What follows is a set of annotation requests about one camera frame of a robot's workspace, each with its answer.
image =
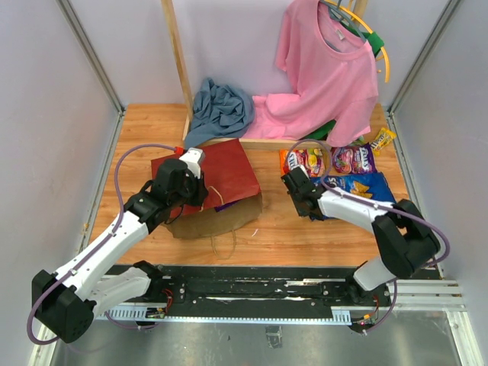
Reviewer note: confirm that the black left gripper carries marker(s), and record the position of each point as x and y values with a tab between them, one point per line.
201	190

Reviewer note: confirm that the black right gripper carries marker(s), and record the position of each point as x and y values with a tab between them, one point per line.
299	211

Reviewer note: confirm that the orange Fox's candy bag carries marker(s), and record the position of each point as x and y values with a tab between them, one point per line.
313	160

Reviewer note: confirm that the small purple candy bag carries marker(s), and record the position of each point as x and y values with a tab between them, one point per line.
225	206

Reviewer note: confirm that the red brown paper bag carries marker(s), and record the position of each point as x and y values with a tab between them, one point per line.
228	176

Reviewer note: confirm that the purple Fox's candy bag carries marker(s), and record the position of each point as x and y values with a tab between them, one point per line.
356	160

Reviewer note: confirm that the blue snack bag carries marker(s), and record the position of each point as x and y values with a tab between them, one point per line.
372	186

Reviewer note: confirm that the green snack bag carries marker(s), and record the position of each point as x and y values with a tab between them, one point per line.
358	142

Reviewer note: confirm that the yellow M&M's candy bag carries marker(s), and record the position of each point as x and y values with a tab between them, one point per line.
382	139

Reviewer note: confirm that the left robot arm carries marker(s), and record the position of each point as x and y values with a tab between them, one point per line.
68	300

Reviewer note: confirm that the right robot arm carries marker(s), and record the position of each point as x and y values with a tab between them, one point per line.
405	241

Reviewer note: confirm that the crumpled blue cloth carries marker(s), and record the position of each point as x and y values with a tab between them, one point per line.
219	111

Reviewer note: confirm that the pink t-shirt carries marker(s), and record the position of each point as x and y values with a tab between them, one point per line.
333	76

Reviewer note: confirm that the yellow clothes hanger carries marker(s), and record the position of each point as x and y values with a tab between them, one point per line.
375	42

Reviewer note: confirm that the grey clothes hanger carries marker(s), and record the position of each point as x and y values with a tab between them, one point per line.
338	31

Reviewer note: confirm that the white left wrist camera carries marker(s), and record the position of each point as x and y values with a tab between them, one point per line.
193	158

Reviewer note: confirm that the wooden clothes rack frame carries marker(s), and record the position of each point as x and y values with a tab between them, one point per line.
172	25

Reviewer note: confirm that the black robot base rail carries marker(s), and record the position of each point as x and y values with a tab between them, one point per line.
270	293

